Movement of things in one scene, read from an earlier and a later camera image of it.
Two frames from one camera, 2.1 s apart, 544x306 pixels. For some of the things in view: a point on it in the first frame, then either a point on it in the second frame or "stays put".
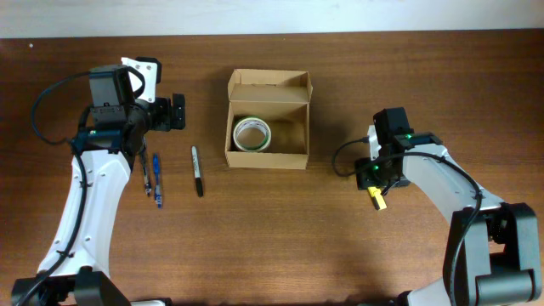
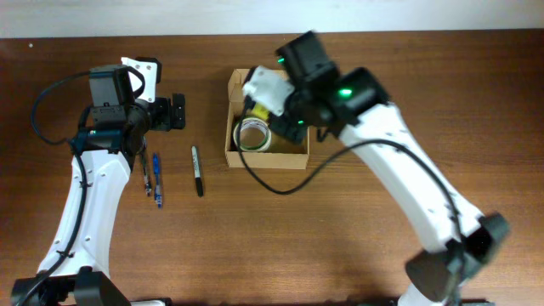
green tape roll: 256,123 stays put
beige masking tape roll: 256,123 stays put
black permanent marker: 196,171 stays put
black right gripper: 365,179 to 288,128
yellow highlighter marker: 376,192 to 258,110
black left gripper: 177,110 stays put
